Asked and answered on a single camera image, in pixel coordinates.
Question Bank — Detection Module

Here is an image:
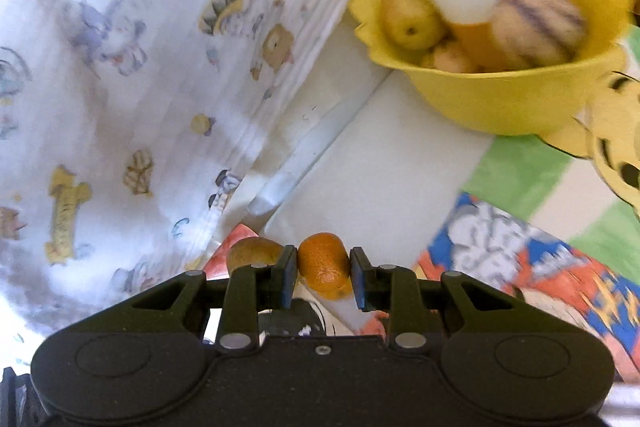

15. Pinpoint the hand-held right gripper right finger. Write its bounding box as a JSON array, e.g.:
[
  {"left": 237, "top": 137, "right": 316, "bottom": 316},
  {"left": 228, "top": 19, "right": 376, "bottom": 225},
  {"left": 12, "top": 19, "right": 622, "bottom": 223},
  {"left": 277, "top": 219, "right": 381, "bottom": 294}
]
[{"left": 349, "top": 246, "right": 517, "bottom": 353}]

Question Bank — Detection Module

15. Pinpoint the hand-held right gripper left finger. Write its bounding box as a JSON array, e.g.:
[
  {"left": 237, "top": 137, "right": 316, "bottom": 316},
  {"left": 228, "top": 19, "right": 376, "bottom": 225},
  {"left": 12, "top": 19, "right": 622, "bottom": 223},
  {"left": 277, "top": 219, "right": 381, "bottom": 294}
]
[{"left": 131, "top": 245, "right": 301, "bottom": 354}]

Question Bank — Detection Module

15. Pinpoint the orange tangerine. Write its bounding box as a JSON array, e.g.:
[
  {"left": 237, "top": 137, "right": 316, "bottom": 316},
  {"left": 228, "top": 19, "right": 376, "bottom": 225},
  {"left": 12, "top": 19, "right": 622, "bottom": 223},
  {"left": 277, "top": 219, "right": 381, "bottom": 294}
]
[{"left": 297, "top": 232, "right": 353, "bottom": 300}]

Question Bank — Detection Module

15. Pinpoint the yellow plastic bowl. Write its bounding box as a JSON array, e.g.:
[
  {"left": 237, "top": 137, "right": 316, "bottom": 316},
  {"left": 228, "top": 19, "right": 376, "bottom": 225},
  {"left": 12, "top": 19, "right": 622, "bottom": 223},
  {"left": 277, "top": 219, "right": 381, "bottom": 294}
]
[{"left": 348, "top": 0, "right": 635, "bottom": 136}]

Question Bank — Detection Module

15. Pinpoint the yellow pepino melon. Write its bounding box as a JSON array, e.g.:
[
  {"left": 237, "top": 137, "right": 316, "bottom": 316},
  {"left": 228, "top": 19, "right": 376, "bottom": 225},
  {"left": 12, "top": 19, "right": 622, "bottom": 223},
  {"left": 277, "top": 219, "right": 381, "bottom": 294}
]
[{"left": 226, "top": 237, "right": 287, "bottom": 275}]

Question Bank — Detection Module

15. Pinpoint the colourful comic printed mat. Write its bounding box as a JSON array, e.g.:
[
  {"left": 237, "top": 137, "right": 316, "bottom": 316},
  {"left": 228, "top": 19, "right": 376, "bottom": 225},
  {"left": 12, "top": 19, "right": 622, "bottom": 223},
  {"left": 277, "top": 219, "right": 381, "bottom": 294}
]
[{"left": 200, "top": 192, "right": 640, "bottom": 383}]

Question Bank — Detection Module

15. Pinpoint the cartoon bear printed cloth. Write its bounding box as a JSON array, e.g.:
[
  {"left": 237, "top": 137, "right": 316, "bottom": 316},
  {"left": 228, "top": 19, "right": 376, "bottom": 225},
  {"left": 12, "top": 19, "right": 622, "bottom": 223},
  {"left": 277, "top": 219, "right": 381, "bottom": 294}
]
[{"left": 460, "top": 72, "right": 640, "bottom": 258}]

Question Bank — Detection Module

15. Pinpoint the small pale fruit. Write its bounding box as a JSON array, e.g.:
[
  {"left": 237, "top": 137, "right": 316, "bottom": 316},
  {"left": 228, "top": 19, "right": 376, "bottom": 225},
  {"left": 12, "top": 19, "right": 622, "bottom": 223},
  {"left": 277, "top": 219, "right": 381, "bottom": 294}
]
[{"left": 420, "top": 39, "right": 481, "bottom": 74}]

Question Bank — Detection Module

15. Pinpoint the white printed curtain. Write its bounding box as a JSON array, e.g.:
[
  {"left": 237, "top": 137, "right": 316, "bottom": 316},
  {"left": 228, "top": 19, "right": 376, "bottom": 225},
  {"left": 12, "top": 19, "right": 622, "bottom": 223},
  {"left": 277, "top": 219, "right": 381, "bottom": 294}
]
[{"left": 0, "top": 0, "right": 401, "bottom": 358}]

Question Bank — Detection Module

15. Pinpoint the yellow pear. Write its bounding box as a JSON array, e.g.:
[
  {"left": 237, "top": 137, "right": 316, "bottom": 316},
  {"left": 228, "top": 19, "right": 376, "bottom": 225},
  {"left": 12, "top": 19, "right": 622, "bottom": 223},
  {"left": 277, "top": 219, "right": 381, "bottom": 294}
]
[{"left": 381, "top": 0, "right": 451, "bottom": 52}]

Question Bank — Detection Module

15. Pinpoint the striped pepino melon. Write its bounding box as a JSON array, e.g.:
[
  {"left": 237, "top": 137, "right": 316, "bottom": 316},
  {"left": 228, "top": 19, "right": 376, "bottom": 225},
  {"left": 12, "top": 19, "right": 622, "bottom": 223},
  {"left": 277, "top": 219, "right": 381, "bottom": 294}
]
[{"left": 489, "top": 0, "right": 588, "bottom": 70}]

